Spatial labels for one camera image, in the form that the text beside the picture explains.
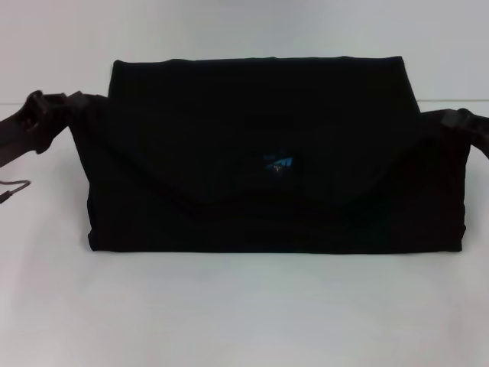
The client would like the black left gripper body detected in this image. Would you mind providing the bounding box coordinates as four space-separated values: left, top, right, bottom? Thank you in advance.
0 89 74 170

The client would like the black t-shirt with FREE print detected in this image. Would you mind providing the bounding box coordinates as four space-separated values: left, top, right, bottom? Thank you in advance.
68 56 473 254

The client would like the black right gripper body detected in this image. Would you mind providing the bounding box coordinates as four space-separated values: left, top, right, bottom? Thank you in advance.
457 107 489 161

